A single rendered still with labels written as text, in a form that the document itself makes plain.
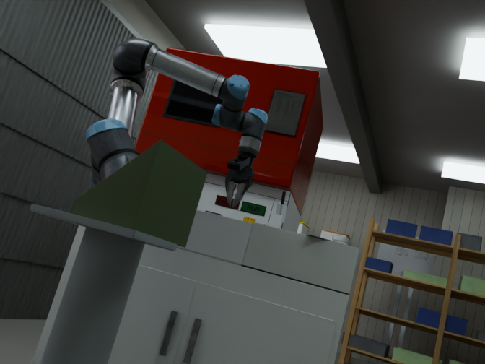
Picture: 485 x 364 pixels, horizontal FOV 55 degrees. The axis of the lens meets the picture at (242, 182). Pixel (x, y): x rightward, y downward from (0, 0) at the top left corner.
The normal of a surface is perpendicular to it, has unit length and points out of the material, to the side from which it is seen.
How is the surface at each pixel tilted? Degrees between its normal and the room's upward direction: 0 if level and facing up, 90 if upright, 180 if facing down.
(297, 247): 90
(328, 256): 90
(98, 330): 90
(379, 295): 90
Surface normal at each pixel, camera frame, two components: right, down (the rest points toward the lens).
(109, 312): 0.75, 0.07
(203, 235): -0.18, -0.25
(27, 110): 0.90, 0.18
